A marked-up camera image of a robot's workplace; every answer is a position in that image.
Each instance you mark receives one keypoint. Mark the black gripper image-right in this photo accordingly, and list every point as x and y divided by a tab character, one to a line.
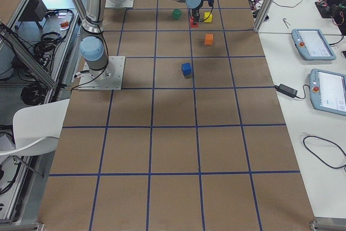
195	12

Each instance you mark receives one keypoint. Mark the black computer box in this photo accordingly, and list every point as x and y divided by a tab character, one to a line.
34	11

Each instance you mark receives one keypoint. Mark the lower teach pendant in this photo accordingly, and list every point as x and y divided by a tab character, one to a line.
327	91

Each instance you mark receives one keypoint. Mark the black power adapter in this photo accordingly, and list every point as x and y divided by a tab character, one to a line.
284	89

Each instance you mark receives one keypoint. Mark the teach pendant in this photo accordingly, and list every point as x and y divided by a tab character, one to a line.
327	91
312	45

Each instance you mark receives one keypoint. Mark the white base plate image-right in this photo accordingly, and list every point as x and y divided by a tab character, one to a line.
119	4

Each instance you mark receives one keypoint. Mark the white plastic chair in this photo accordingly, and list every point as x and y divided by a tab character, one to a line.
37	129

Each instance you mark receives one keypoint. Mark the yellow wooden block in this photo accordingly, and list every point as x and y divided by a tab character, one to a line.
207	17

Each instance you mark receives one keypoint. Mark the upper teach pendant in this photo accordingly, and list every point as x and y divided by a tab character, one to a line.
312	45

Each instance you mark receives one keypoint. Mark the blue wooden block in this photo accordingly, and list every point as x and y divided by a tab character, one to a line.
186	69

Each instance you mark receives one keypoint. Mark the red wooden block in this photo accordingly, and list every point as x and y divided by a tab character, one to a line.
193	24

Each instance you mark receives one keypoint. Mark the orange wooden block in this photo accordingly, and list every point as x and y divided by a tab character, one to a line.
209	39

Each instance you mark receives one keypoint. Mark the white base plate image-left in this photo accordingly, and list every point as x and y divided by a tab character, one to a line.
111	79

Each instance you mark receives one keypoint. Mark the green wooden block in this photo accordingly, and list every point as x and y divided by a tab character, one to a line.
176	14

